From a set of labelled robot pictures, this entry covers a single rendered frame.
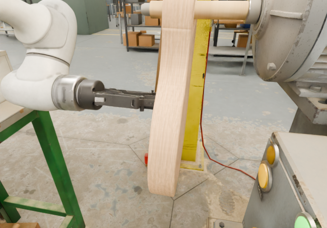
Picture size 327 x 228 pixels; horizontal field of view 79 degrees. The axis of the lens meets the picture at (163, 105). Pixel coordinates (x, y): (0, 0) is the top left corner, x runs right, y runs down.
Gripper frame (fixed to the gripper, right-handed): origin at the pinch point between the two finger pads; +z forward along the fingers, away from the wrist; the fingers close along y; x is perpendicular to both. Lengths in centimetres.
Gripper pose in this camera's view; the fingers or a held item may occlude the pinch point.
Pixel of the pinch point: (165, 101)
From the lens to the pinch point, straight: 46.5
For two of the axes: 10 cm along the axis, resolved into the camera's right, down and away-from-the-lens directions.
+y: -1.6, 1.5, -9.8
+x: 0.7, -9.8, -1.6
